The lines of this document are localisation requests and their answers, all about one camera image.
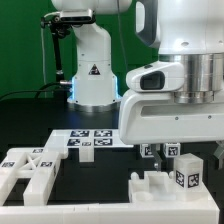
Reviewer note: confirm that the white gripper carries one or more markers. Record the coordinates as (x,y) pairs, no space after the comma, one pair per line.
(152,118)

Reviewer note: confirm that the white chair seat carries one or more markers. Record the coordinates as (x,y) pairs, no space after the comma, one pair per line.
(162,186)

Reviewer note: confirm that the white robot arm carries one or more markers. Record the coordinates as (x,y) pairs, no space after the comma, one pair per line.
(178,98)

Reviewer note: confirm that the white chair nut cube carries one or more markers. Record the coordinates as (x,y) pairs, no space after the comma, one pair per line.
(145,150)
(172,149)

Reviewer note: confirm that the white corner fence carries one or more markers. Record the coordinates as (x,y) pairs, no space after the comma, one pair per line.
(201,211)

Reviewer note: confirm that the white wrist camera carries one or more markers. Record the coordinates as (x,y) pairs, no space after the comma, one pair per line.
(156,77)

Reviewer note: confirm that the white chair back frame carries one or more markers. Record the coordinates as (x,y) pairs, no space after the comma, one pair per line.
(40,166)

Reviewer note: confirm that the black camera stand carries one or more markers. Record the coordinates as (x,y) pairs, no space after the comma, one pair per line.
(59,30)

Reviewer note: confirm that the grey camera on stand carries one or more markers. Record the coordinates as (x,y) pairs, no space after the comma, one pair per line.
(76,16)

